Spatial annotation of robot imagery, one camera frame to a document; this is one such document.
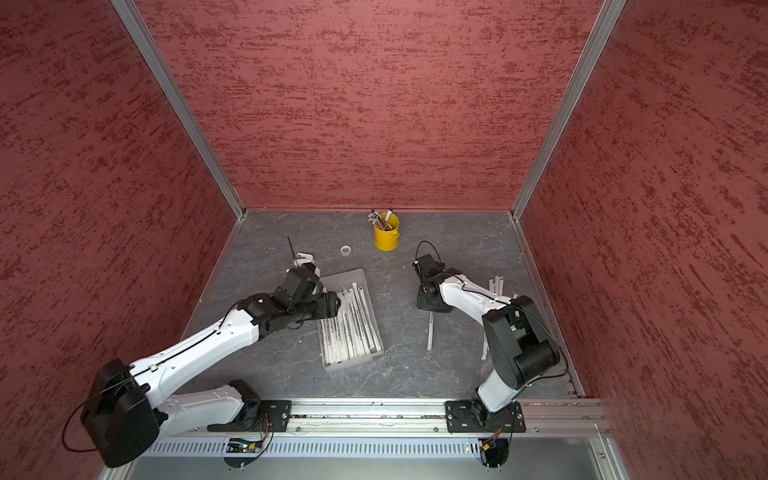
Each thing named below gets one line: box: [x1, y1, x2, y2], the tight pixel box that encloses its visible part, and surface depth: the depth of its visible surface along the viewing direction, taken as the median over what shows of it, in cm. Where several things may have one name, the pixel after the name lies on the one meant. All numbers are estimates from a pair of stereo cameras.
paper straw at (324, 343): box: [320, 319, 330, 366], surface depth 87 cm
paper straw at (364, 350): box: [352, 283, 368, 356], surface depth 91 cm
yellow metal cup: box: [373, 213, 401, 251], surface depth 106 cm
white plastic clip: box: [294, 252, 315, 268], surface depth 106 cm
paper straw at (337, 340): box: [334, 317, 342, 363], surface depth 87 cm
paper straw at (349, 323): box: [342, 288, 356, 358], surface depth 89 cm
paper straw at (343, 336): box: [338, 309, 349, 360], surface depth 87 cm
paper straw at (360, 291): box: [357, 286, 373, 355], surface depth 92 cm
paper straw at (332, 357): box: [327, 318, 338, 365], surface depth 87 cm
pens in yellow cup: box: [367, 209, 394, 231], surface depth 97 cm
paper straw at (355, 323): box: [348, 288, 362, 357], surface depth 91 cm
